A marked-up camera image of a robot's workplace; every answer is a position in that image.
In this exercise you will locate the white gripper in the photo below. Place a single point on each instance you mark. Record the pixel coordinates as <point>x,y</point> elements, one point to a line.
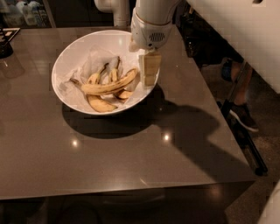
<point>147,34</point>

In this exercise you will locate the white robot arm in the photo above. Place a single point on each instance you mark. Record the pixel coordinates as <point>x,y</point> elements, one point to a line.
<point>251,27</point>

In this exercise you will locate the right small yellow banana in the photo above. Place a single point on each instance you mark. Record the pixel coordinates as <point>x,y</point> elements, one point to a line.
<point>123,94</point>

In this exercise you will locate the white bowl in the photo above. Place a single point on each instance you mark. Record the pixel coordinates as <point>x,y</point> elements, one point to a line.
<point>111,40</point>

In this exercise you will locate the white pipe column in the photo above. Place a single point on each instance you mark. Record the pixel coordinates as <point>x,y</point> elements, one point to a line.
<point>119,8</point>

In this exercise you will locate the white paper liner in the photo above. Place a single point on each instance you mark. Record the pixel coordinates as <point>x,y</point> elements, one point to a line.
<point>67,79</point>

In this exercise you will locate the dark sneaker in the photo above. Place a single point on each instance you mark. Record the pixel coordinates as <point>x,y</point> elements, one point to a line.
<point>243,117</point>

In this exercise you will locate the bottles behind glass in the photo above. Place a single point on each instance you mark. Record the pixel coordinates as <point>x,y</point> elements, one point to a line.
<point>24,14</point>

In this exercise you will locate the black object at left edge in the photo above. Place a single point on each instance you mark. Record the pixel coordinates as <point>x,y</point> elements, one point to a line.
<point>6,35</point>

